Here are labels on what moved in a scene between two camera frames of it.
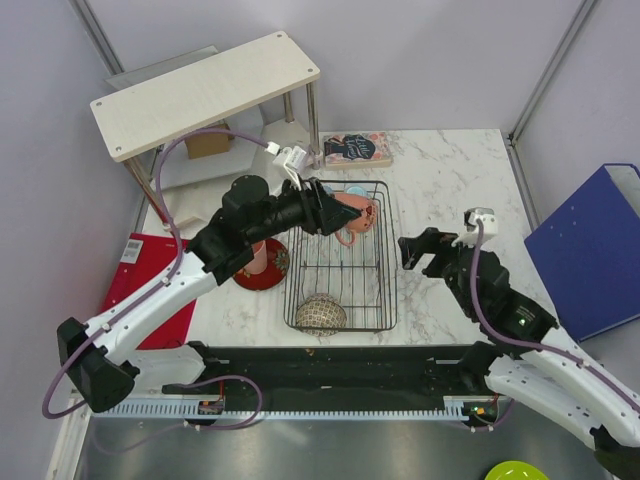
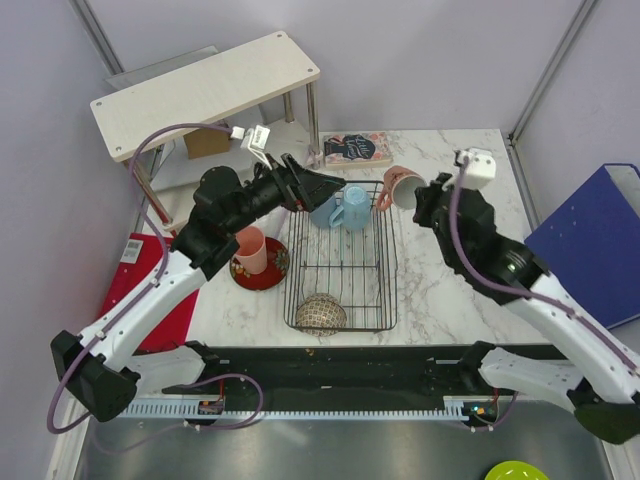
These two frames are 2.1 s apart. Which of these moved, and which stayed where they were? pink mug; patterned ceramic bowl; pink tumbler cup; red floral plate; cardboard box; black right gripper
Moved: pink mug; black right gripper
Stayed: patterned ceramic bowl; red floral plate; cardboard box; pink tumbler cup
